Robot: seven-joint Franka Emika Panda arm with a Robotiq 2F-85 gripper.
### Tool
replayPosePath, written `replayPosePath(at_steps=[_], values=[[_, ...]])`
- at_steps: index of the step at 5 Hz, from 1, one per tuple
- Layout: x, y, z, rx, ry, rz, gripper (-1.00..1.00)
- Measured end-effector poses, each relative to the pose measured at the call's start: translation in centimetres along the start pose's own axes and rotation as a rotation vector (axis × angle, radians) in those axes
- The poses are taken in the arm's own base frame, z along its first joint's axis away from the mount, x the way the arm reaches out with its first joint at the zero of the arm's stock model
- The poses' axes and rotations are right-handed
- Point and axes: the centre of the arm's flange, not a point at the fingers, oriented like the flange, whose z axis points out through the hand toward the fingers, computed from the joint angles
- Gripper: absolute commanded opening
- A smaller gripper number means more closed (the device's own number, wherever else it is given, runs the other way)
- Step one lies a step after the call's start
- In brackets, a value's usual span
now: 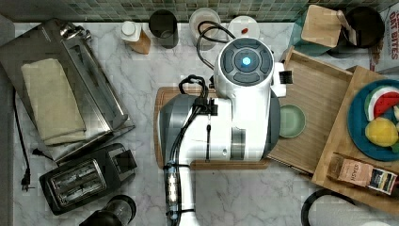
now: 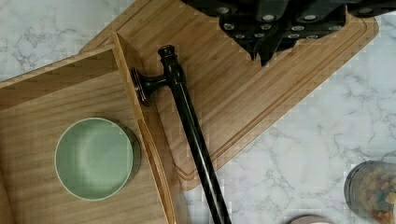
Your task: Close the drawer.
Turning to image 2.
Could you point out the wooden drawer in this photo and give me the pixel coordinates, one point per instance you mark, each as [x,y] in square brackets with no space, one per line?
[37,107]

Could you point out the glass jar with cereal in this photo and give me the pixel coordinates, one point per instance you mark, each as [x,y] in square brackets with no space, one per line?
[370,191]

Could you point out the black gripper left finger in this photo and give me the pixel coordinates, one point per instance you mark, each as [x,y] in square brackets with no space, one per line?
[257,26]

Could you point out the bamboo cutting board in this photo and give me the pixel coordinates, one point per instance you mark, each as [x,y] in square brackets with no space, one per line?
[235,98]

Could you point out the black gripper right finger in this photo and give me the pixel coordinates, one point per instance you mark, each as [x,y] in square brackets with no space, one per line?
[291,20]

